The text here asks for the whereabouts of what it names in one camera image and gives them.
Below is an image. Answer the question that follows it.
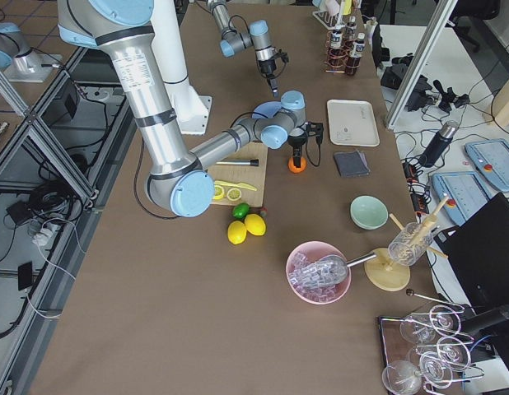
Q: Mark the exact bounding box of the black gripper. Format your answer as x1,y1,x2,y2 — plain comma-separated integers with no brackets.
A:
287,135,306,169
257,58,278,97

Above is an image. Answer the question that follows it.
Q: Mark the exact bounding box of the orange mandarin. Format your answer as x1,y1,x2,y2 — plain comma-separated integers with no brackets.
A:
287,157,307,174

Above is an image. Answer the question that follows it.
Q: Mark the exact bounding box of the blue plate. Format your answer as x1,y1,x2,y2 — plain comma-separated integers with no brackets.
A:
251,101,282,119

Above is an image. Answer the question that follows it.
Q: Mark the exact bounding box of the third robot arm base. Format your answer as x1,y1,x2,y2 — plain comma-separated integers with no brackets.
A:
0,22,51,83

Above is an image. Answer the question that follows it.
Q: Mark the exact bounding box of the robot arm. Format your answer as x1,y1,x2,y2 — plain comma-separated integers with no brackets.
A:
58,1,306,217
206,1,288,97

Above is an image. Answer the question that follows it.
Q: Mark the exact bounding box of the steel muddler black tip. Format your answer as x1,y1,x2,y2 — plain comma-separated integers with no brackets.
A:
216,159,259,167

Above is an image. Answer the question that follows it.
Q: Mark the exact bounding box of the wooden cutting board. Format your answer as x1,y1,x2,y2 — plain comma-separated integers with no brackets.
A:
208,142,268,207

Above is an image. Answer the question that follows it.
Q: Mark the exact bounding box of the grey folded cloth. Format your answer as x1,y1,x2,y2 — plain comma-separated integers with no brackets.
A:
334,150,370,178

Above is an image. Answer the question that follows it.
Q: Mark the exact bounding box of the cream rabbit tray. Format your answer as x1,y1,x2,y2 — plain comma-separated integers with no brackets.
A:
327,99,380,147

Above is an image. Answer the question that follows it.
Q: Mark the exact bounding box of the tea bottle top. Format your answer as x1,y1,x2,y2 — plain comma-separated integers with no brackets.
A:
327,24,343,71

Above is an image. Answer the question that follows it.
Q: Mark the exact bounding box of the tea bottle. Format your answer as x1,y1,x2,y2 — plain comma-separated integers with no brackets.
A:
345,33,365,76
327,24,343,71
344,16,357,48

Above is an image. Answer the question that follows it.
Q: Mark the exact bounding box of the thin lemon slice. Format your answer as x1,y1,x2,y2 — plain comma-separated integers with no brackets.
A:
226,187,242,202

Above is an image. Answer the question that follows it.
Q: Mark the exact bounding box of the yellow lemon far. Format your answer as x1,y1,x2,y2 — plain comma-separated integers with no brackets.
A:
244,213,267,236

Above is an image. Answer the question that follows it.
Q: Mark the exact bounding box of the yellow lemon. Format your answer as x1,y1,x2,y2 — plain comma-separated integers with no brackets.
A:
227,221,247,245
244,213,267,236

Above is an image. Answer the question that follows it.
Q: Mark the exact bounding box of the green lime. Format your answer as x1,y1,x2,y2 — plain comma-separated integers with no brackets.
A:
232,202,250,221

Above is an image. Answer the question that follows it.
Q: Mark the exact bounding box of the tea bottle lower middle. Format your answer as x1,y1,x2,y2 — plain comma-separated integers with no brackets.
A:
345,33,365,76

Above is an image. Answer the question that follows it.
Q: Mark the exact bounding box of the yellow plastic knife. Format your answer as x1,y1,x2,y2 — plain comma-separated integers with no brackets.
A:
214,180,258,191

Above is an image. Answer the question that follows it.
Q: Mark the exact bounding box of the thick lemon half slice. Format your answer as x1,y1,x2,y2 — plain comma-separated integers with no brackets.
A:
212,184,226,201

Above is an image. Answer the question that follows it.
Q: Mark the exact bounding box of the green bowl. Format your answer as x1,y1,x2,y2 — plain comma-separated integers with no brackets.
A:
350,195,388,230

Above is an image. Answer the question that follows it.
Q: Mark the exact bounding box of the yellow lemon near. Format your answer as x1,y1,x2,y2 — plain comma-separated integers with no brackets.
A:
227,221,247,245

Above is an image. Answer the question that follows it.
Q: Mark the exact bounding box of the tea bottle lower outer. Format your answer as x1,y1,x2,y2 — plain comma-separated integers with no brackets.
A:
344,16,357,48

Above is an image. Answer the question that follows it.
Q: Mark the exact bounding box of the pink cup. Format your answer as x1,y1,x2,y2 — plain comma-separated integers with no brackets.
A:
324,0,340,16

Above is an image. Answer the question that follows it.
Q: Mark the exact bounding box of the pink bowl with ice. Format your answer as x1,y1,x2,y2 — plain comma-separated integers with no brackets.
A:
286,241,351,304

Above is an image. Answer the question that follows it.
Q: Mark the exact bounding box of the steel ice scoop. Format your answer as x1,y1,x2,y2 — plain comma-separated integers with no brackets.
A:
315,252,376,286

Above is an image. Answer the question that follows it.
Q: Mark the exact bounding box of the wooden stand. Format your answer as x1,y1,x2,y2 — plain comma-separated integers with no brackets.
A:
365,196,448,291

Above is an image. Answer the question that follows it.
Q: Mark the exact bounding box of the clear glass mug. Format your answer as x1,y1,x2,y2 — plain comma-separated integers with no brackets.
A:
388,222,432,267

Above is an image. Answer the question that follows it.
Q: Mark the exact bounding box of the black bottle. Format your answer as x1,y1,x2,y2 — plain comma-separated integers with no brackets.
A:
418,120,460,168

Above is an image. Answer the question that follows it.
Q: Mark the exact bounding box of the teach pendant near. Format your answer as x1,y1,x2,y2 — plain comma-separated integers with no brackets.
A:
432,171,493,225

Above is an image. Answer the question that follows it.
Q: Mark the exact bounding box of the teach pendant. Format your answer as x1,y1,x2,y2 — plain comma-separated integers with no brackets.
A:
432,171,493,225
465,139,509,193

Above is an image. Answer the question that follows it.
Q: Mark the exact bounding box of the teach pendant far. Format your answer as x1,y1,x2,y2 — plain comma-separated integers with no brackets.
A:
465,139,509,193

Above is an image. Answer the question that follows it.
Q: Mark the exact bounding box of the wine glass on tray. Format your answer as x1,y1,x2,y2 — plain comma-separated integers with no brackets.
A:
381,360,423,395

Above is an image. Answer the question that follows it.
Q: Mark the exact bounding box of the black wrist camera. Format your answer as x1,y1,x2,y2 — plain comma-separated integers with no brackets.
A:
306,122,324,146

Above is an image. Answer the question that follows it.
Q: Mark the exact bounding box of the copper wire bottle rack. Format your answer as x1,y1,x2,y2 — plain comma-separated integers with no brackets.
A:
325,16,366,76

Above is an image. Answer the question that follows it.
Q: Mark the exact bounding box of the white wire cup rack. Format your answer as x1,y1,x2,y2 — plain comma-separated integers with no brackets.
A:
312,0,353,30

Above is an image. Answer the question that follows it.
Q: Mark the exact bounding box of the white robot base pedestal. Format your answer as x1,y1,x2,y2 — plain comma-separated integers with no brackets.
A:
151,0,212,136

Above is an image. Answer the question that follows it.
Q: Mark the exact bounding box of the aluminium frame post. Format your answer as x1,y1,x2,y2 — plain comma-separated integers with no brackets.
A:
385,0,457,129

